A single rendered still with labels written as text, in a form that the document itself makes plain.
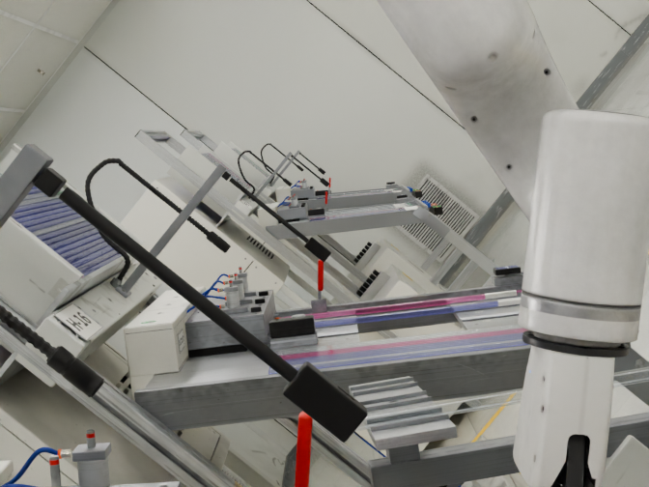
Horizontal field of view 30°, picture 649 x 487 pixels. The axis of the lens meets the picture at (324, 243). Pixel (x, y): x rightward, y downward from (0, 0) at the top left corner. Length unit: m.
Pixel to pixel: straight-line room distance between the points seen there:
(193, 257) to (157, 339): 3.38
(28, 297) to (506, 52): 1.17
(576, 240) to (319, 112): 7.54
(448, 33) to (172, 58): 7.63
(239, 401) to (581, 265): 0.98
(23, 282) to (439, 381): 0.64
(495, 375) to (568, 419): 0.92
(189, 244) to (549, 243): 4.51
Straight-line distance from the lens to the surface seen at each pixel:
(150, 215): 5.33
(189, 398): 1.76
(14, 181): 0.68
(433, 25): 0.84
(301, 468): 0.94
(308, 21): 8.39
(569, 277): 0.84
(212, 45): 8.41
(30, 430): 1.81
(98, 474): 0.90
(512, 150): 0.94
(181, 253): 5.32
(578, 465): 0.85
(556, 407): 0.84
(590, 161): 0.83
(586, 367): 0.84
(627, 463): 1.24
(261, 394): 1.75
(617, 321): 0.85
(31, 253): 1.87
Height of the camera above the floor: 1.22
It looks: 3 degrees down
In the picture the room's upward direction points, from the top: 51 degrees counter-clockwise
